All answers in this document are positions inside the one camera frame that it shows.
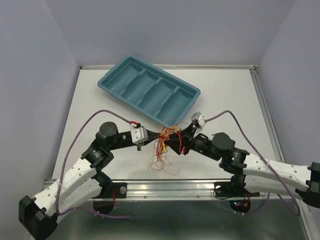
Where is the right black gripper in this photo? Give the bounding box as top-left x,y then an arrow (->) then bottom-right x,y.
163,123 -> 221,162

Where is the red yellow wire bundle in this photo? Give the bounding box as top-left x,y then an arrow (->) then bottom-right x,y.
146,119 -> 192,176

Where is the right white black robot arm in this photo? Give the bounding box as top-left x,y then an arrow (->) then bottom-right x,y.
164,124 -> 320,208

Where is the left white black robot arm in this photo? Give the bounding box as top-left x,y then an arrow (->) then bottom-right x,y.
18,121 -> 158,240

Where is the teal plastic compartment tray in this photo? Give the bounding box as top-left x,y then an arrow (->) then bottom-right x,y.
97,55 -> 201,127

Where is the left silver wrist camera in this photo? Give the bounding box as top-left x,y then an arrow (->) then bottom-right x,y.
130,126 -> 148,145

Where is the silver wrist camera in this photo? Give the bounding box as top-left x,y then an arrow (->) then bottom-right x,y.
191,111 -> 206,134
130,126 -> 148,145

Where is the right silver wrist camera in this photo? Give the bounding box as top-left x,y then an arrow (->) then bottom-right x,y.
191,111 -> 206,134

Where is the aluminium front mounting rail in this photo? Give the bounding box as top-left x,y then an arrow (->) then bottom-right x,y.
42,178 -> 263,202

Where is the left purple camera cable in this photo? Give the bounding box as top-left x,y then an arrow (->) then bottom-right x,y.
55,109 -> 138,220

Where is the purple camera cable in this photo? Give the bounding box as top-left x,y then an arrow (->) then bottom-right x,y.
204,110 -> 302,216
55,109 -> 138,220

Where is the aluminium table edge frame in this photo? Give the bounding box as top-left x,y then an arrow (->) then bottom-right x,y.
74,67 -> 284,161

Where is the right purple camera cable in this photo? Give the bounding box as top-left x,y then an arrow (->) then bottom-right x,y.
204,110 -> 302,216

